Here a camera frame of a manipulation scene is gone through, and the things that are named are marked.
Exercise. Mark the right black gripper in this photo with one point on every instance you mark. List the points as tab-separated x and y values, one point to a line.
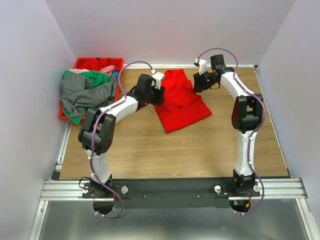
198	86

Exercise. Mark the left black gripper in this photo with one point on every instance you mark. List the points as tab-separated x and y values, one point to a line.
159	99

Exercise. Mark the red t shirt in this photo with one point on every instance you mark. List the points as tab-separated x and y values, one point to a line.
181	106

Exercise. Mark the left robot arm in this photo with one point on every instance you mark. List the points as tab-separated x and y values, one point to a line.
98	128

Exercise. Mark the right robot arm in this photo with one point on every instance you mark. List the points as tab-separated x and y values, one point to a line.
248	116

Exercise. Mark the blue garment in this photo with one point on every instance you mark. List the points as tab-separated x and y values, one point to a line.
116	74

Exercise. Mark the pink t shirt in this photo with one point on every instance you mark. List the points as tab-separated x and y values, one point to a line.
106	70

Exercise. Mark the green t shirt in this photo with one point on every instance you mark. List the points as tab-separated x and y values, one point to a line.
97	76

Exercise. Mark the red plastic bin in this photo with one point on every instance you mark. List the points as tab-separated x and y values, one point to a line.
95	64

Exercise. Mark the grey t shirt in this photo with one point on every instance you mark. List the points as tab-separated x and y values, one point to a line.
85	92

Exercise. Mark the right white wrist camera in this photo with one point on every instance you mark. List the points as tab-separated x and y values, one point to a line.
201	64

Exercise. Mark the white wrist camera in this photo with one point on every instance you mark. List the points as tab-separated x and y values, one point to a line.
157	79
201	64

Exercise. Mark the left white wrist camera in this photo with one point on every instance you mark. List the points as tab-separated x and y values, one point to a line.
157	79

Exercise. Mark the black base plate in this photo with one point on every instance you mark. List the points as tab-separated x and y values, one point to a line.
170	193

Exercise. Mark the aluminium frame rail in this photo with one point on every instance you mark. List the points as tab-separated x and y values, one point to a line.
141	149

